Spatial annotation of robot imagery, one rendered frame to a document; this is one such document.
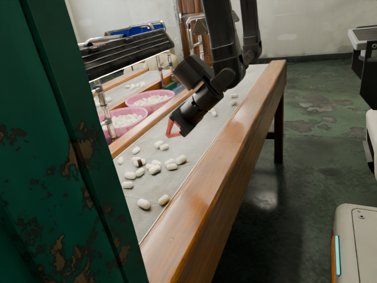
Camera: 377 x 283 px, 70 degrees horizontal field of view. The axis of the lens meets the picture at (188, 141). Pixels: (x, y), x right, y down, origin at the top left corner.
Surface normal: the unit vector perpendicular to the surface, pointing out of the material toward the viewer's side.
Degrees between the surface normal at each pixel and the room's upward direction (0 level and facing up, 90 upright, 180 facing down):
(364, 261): 0
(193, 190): 0
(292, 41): 90
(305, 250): 0
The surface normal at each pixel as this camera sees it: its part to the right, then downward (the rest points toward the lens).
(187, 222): -0.14, -0.89
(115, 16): -0.40, 0.46
